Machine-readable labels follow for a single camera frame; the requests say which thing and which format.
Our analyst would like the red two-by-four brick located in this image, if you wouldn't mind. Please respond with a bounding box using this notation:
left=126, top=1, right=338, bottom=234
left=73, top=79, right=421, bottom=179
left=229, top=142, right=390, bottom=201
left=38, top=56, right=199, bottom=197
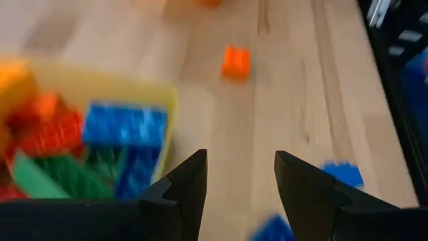
left=0, top=182, right=27, bottom=202

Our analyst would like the blue two-by-two brick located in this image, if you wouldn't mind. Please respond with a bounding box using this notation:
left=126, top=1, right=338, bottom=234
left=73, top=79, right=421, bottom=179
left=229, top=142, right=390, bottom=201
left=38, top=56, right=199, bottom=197
left=250, top=214, right=297, bottom=241
left=320, top=162, right=365, bottom=190

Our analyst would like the blue two-by-four brick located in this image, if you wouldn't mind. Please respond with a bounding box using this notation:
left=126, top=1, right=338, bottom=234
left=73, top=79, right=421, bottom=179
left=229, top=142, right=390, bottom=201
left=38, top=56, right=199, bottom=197
left=115, top=147, right=161, bottom=201
left=82, top=102, right=168, bottom=148

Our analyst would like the green two-by-four brick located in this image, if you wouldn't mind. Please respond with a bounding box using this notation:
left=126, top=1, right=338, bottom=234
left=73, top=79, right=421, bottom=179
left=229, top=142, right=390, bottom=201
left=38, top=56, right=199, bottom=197
left=11, top=147, right=118, bottom=201

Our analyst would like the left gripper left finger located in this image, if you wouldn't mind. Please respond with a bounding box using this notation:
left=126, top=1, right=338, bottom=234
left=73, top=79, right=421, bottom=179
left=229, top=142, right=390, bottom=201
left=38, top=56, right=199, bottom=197
left=0, top=149, right=209, bottom=241

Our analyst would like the yellow translucent plastic bin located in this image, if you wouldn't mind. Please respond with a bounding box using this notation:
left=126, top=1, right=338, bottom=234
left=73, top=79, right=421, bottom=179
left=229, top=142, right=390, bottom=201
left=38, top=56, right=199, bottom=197
left=0, top=56, right=180, bottom=202

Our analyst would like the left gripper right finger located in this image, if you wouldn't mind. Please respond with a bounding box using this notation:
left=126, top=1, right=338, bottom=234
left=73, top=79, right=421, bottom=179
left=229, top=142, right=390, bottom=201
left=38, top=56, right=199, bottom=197
left=274, top=150, right=428, bottom=241

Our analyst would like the orange-red two-by-two brick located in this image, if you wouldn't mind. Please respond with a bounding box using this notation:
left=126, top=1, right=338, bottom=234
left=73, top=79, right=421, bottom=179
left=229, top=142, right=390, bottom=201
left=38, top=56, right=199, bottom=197
left=220, top=45, right=252, bottom=83

